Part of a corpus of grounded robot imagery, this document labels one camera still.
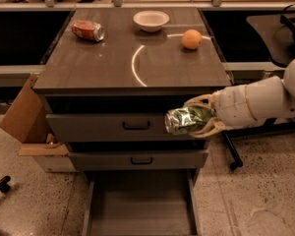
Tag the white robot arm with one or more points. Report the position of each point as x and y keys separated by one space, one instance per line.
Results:
x=272 y=97

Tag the orange fruit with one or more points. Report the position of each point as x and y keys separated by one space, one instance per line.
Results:
x=191 y=39

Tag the top grey drawer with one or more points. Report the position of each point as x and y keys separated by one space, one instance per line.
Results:
x=107 y=127

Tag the black top drawer handle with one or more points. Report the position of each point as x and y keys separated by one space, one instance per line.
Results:
x=136 y=126

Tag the grey drawer cabinet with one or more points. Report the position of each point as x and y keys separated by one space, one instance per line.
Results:
x=130 y=71

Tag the black side table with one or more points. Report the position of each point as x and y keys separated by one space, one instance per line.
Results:
x=278 y=33

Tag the black middle drawer handle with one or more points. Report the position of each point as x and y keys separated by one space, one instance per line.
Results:
x=141 y=161

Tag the black chair leg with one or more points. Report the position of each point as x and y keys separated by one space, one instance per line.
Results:
x=4 y=184

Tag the bottom open grey drawer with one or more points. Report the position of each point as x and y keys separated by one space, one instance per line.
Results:
x=141 y=203

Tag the black drawer handle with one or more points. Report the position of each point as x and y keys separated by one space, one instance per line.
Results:
x=136 y=126
x=141 y=161

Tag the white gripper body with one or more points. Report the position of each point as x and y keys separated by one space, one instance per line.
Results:
x=232 y=106

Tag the brown cardboard box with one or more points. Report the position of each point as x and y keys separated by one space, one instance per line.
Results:
x=26 y=122

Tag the white bowl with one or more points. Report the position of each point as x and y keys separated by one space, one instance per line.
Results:
x=151 y=21

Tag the red soda can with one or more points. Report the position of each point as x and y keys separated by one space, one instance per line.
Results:
x=88 y=30

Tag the green soda can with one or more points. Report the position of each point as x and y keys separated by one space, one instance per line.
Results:
x=186 y=119

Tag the middle grey drawer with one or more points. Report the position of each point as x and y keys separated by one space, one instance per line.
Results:
x=120 y=160

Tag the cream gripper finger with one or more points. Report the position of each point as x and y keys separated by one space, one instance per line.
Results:
x=212 y=127
x=205 y=100

